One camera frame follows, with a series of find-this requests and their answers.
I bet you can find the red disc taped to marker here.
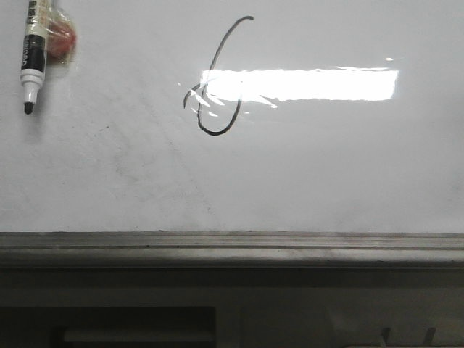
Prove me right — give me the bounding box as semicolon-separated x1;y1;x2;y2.
46;6;78;66

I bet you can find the black white whiteboard marker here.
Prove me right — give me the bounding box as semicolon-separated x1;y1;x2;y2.
20;0;52;115

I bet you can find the white whiteboard surface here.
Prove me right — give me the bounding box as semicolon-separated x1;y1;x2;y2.
1;1;463;233

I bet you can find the grey hook bracket left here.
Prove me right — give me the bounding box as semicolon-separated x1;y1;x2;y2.
379;327;391;348

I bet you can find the grey hook bracket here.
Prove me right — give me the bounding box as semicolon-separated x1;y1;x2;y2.
423;327;436;347
379;327;391;348

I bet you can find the grey hook bracket right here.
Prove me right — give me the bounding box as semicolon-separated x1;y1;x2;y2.
423;327;436;347

